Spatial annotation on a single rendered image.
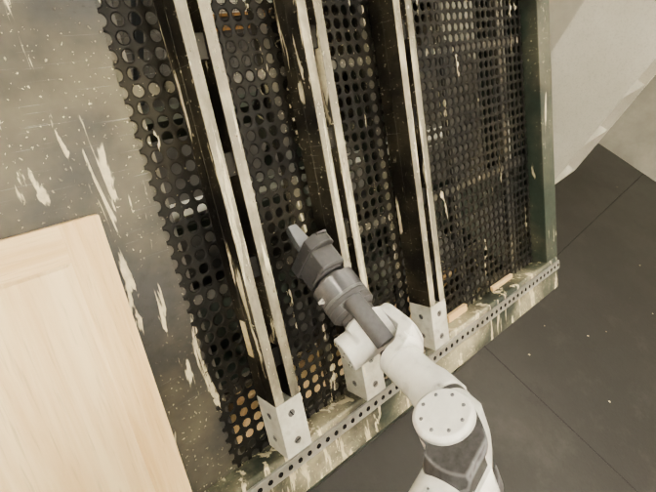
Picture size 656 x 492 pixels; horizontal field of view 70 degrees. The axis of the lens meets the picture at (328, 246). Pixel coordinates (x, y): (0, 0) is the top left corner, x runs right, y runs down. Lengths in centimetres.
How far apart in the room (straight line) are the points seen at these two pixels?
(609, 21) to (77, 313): 355
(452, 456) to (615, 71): 341
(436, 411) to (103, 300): 52
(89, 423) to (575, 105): 361
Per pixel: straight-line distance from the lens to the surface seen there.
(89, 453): 89
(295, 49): 93
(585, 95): 388
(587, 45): 385
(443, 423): 61
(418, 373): 71
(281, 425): 98
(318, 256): 84
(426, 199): 115
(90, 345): 82
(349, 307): 79
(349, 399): 114
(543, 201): 171
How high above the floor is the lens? 189
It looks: 45 degrees down
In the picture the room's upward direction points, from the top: 22 degrees clockwise
